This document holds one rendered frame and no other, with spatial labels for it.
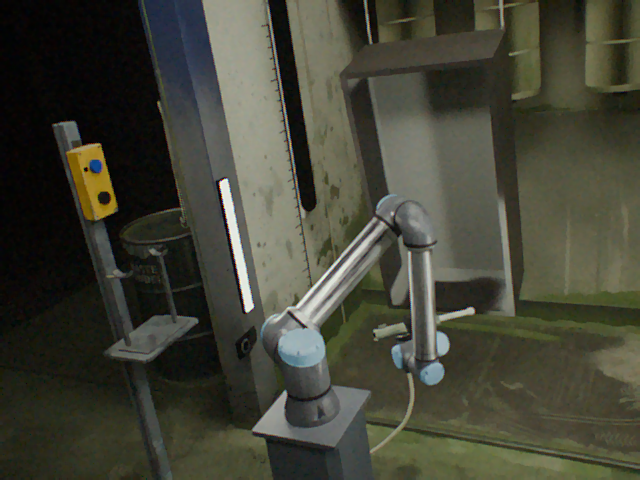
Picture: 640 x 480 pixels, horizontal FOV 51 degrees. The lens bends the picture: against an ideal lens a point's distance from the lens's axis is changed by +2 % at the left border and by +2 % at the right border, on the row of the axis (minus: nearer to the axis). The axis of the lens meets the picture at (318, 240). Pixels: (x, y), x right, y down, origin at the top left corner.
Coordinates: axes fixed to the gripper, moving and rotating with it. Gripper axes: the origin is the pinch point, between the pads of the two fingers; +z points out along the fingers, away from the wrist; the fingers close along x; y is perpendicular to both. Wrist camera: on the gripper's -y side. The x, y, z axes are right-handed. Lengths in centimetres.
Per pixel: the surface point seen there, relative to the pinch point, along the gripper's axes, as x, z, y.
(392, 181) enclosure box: 25, 27, -70
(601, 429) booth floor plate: 70, -24, 56
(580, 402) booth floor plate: 76, -7, 48
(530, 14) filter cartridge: 117, 17, -141
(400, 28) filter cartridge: 65, 59, -158
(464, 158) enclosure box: 49, -3, -71
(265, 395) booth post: -54, 52, 18
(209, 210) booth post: -68, 15, -71
